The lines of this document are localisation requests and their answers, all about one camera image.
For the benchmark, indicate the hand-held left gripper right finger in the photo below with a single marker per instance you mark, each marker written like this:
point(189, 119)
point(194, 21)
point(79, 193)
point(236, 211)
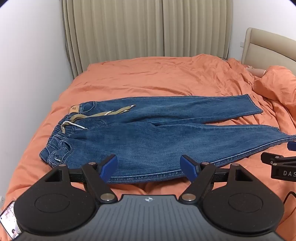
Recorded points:
point(188, 167)

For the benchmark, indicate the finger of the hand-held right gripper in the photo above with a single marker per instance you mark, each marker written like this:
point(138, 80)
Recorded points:
point(277, 159)
point(292, 146)

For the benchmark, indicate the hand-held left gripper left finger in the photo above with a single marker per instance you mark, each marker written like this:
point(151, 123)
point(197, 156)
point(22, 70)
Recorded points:
point(111, 166)

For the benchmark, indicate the blue denim pants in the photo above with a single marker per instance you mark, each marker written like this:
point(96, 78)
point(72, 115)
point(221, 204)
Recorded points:
point(138, 143)

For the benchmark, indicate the beige fabric belt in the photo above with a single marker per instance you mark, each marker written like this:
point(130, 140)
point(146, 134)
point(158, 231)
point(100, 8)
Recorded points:
point(115, 112)

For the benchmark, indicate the orange pillow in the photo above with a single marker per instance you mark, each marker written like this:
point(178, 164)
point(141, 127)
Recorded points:
point(277, 83)

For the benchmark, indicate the orange bed sheet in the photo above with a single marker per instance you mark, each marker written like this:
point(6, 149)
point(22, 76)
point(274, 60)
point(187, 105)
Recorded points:
point(150, 76)

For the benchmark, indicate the beige padded headboard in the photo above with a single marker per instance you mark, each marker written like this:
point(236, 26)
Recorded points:
point(266, 48)

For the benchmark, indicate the smartphone with lit screen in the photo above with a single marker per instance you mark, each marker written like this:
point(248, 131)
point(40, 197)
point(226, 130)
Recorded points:
point(8, 219)

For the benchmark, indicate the beige pleated curtain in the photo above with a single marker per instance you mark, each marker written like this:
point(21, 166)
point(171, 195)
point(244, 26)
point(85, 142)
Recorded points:
point(196, 27)
point(111, 32)

